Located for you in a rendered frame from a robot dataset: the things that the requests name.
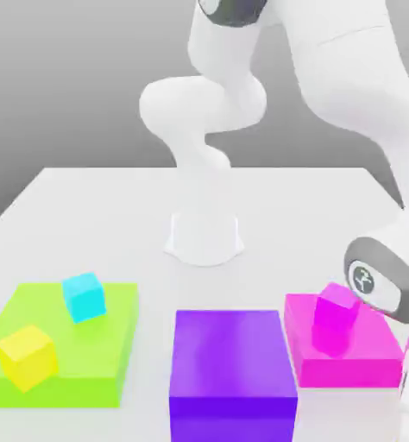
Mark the small cyan cube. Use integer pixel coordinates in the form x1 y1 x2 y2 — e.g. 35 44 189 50
61 271 108 325

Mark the small magenta cube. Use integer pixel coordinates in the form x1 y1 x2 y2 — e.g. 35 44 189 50
310 281 363 359

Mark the small yellow cube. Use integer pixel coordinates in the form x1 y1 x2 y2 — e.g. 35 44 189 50
0 324 60 394

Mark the large purple box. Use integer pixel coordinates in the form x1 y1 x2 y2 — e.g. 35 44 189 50
168 309 299 442

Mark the large green box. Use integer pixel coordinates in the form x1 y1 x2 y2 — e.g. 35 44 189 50
0 282 139 409

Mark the large pink box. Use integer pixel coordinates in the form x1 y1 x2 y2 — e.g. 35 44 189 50
283 293 406 388

